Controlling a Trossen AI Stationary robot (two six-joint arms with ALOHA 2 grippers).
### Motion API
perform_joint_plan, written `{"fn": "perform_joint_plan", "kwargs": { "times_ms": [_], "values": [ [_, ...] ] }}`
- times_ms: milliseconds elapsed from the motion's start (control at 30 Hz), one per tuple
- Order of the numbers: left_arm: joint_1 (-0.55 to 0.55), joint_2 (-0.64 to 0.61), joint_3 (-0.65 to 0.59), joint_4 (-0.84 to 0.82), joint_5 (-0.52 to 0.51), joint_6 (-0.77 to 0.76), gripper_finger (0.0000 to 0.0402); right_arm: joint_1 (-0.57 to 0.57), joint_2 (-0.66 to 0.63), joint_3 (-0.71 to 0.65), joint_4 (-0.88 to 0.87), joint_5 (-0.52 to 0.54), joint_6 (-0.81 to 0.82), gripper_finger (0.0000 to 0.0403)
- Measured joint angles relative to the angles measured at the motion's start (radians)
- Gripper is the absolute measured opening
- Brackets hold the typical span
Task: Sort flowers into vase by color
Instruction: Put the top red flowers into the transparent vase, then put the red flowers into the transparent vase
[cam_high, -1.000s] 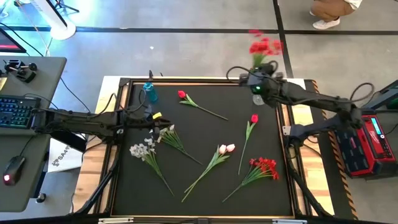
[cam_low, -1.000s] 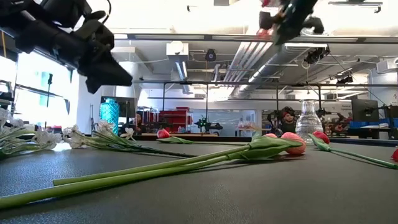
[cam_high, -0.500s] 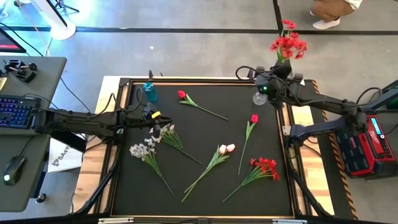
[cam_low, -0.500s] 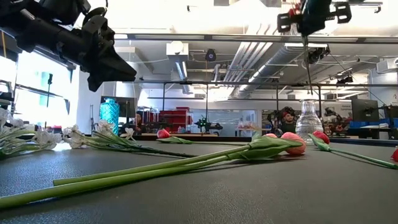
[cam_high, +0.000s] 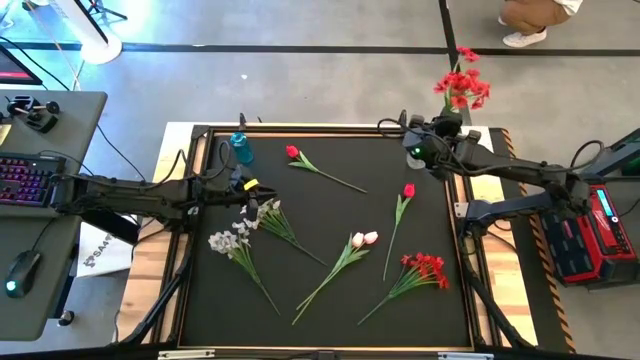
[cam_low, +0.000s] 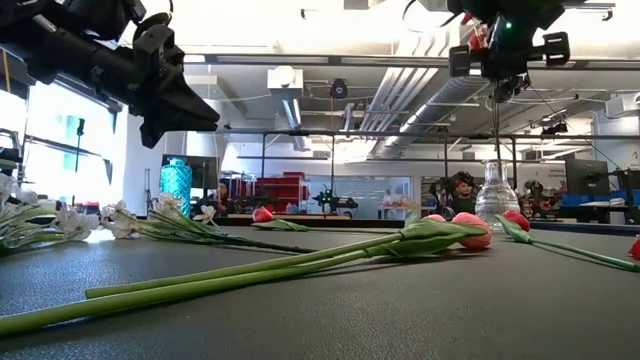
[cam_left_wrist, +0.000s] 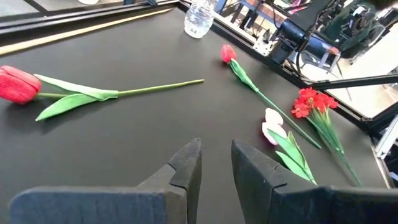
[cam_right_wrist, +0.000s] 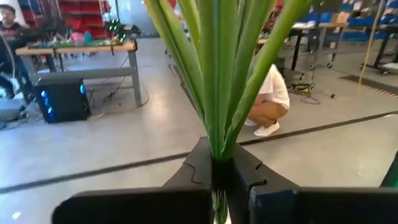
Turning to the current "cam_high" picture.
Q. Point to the yellow tape tag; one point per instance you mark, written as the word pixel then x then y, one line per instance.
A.
pixel 251 184

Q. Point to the white round floor stand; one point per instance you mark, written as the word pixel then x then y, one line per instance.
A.
pixel 102 50

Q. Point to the blue glass vase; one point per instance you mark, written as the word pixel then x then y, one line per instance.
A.
pixel 242 147

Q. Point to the black round caster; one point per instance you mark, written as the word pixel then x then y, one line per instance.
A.
pixel 66 318

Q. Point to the white printed paper bag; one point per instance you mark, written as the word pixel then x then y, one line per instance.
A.
pixel 102 255

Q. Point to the white blossom bunch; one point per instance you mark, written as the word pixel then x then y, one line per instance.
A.
pixel 272 215
pixel 225 242

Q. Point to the red blossom bunch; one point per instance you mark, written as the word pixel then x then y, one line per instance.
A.
pixel 425 265
pixel 462 85

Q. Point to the backlit computer keyboard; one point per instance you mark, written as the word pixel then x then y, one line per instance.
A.
pixel 27 180

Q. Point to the black tripod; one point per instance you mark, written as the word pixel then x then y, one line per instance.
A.
pixel 102 7

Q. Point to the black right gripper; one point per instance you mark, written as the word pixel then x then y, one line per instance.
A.
pixel 422 150

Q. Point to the silver metal bracket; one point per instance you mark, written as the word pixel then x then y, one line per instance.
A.
pixel 465 356
pixel 187 354

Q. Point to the pink artificial tulip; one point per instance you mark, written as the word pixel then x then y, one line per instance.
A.
pixel 371 237
pixel 358 240

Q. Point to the black table mat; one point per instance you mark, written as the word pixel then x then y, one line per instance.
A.
pixel 325 300

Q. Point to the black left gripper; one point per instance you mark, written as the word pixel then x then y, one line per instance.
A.
pixel 237 185

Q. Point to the red black tool case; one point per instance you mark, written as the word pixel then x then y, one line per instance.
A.
pixel 590 240

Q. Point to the red artificial tulip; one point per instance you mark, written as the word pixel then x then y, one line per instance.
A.
pixel 292 151
pixel 409 190

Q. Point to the hazard striped floor mat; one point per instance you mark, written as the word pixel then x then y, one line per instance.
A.
pixel 530 300

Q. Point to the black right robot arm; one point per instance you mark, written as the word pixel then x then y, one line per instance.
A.
pixel 515 170

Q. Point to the black computer mouse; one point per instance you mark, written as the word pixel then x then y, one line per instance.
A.
pixel 22 272

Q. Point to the dark teal case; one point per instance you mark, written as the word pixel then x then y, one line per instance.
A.
pixel 615 155

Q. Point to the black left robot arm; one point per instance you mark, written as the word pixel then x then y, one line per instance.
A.
pixel 140 197

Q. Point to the grey desk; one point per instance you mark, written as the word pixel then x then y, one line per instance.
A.
pixel 50 130

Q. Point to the dark computer monitor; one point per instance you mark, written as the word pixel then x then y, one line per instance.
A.
pixel 15 67

